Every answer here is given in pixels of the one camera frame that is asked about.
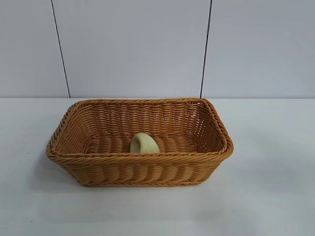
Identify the pale egg yolk pastry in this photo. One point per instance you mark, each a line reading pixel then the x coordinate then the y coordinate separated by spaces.
pixel 145 145

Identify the brown woven wicker basket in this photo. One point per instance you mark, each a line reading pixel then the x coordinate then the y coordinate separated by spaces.
pixel 147 169

